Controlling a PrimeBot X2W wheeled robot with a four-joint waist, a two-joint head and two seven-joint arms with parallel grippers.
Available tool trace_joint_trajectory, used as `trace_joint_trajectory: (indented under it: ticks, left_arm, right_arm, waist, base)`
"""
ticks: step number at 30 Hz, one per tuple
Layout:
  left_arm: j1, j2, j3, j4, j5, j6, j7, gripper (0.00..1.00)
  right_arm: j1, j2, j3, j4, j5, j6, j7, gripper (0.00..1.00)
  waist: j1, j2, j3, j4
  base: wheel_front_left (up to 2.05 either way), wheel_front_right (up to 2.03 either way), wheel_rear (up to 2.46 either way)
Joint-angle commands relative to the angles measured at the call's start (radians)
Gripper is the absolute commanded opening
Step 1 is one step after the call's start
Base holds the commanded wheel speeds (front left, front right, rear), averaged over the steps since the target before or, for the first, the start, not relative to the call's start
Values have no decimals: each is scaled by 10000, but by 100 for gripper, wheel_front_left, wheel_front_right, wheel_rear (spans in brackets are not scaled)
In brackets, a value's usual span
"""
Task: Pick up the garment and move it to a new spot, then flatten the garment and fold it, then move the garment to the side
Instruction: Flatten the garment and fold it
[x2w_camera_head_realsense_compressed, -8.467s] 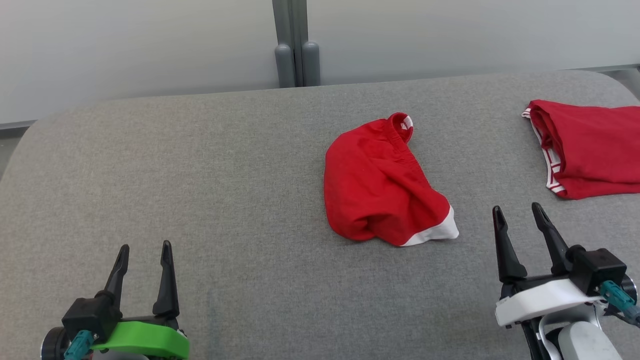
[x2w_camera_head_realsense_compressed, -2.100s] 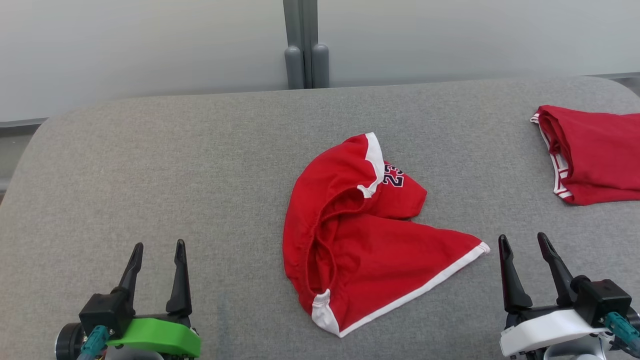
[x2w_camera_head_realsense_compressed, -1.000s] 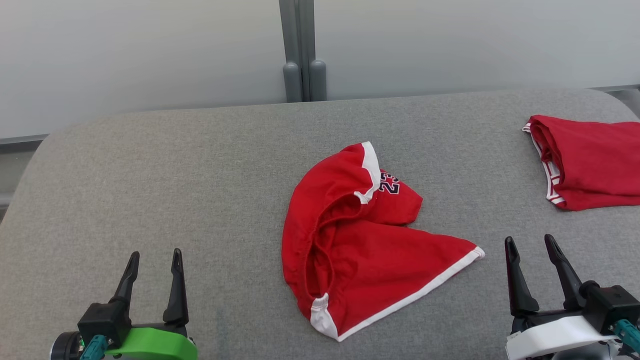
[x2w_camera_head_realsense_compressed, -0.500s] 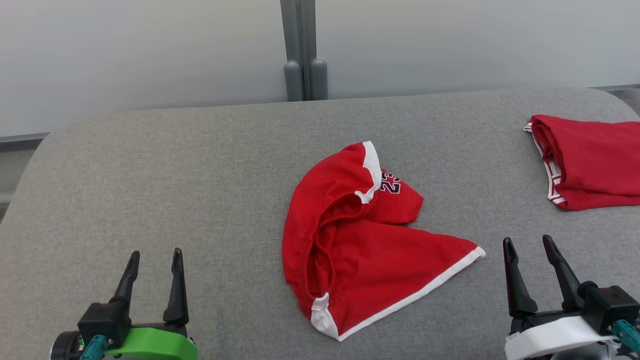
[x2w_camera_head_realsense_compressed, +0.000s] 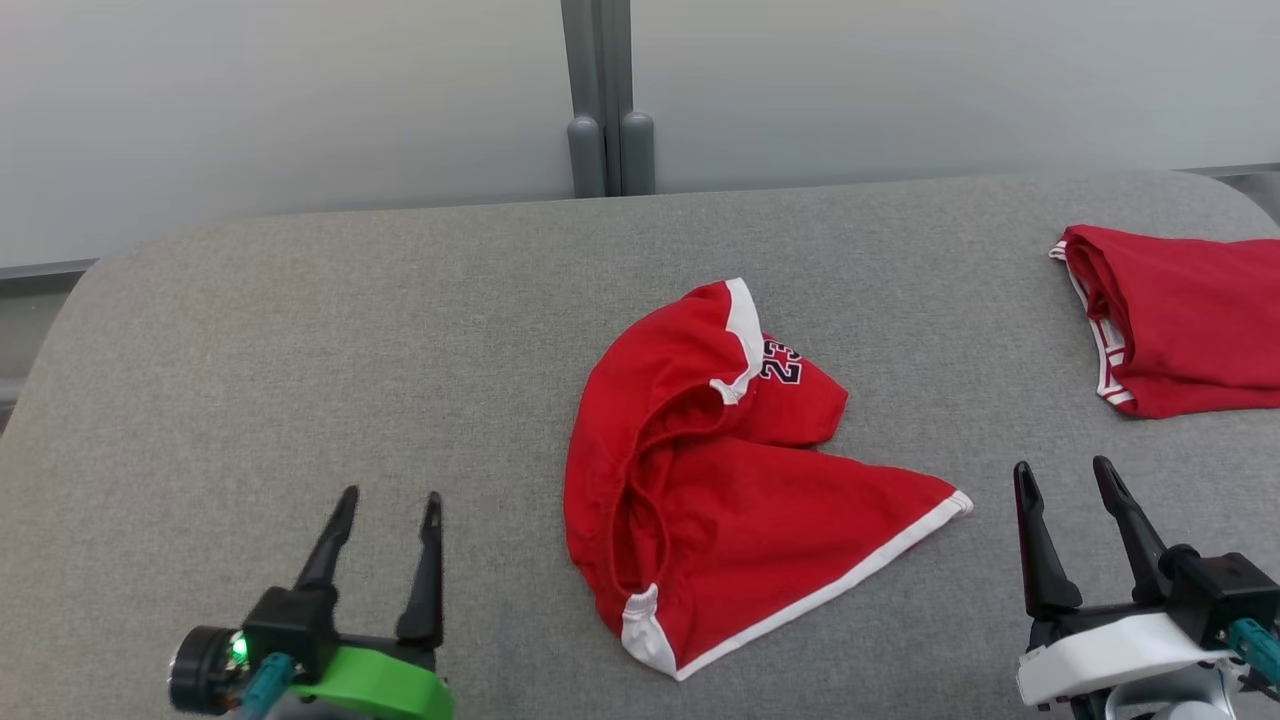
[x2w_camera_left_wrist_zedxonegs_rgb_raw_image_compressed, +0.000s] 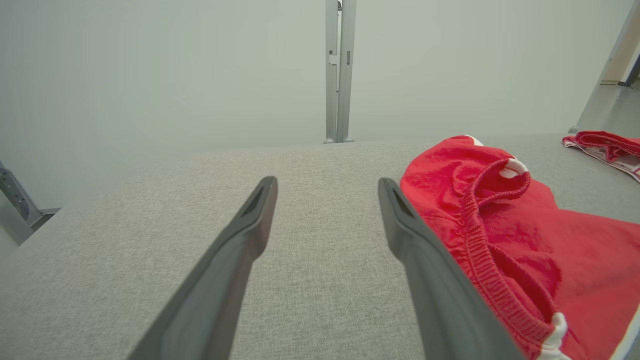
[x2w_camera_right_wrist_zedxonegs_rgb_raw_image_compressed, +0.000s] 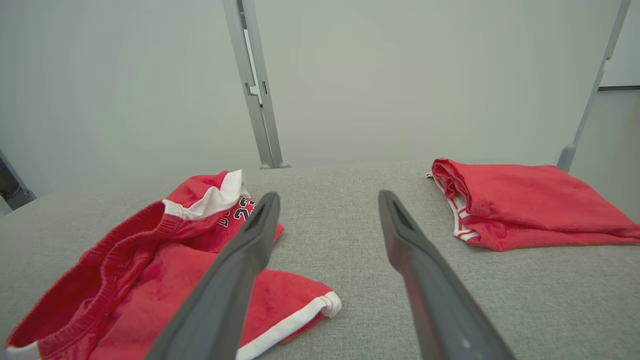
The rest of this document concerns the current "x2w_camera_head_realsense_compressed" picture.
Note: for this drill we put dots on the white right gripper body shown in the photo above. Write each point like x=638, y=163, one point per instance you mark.
x=1110, y=650

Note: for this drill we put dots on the grey partition post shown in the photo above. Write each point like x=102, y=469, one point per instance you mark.
x=605, y=100

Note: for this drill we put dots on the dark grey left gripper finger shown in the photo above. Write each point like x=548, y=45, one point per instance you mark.
x=325, y=560
x=425, y=600

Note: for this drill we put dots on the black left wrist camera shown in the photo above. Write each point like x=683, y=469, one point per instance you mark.
x=290, y=625

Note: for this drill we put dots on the grey partition base rail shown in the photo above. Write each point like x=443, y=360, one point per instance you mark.
x=1235, y=171
x=45, y=275

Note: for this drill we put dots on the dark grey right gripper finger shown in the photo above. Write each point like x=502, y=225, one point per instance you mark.
x=1048, y=580
x=1140, y=550

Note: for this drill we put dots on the red Bulls jersey shirt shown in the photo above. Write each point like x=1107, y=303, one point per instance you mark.
x=1190, y=320

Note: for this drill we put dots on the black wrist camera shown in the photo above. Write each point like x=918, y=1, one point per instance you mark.
x=290, y=625
x=1230, y=590

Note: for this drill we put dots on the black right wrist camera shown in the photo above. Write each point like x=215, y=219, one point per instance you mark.
x=1230, y=590

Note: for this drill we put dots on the red shorts with white trim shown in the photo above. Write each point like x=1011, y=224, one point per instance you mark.
x=740, y=520

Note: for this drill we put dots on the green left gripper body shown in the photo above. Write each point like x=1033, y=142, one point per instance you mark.
x=380, y=685

